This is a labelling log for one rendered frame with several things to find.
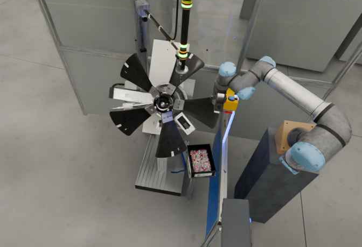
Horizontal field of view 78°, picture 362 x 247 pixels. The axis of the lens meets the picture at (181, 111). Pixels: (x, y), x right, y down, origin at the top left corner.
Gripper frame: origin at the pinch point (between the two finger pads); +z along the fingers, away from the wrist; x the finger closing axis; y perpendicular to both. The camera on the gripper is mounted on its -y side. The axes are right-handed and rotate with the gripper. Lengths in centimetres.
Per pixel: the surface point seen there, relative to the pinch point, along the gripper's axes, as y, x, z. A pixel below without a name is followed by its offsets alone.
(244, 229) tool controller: -63, -15, -19
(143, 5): 57, 56, -15
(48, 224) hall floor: -88, 124, 105
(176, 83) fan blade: 10.5, 25.5, -1.6
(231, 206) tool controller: -55, -10, -15
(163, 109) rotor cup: -5.3, 31.2, 5.6
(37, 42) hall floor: 167, 301, 186
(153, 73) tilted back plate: 27, 46, 17
